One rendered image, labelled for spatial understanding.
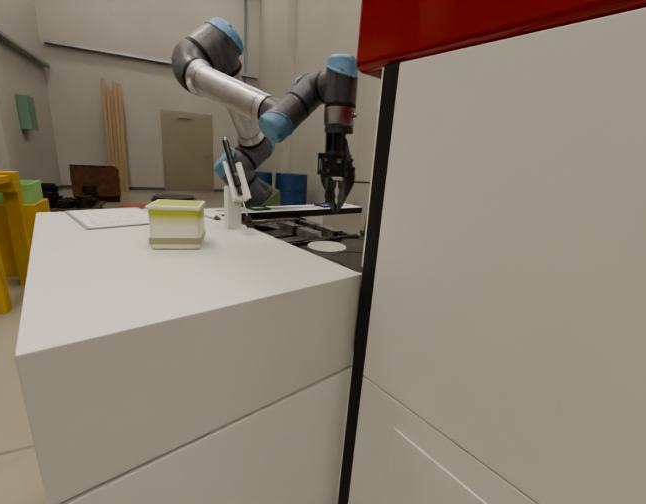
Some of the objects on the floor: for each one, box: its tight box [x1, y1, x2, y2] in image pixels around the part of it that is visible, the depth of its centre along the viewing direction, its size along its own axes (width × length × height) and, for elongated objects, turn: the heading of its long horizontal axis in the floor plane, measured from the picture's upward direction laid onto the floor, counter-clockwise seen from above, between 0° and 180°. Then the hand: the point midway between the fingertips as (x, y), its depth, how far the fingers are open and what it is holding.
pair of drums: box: [241, 170, 308, 207], centre depth 583 cm, size 76×119×88 cm, turn 101°
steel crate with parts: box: [69, 164, 121, 202], centre depth 678 cm, size 102×118×73 cm
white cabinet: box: [59, 366, 351, 504], centre depth 91 cm, size 64×96×82 cm, turn 116°
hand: (336, 207), depth 87 cm, fingers closed
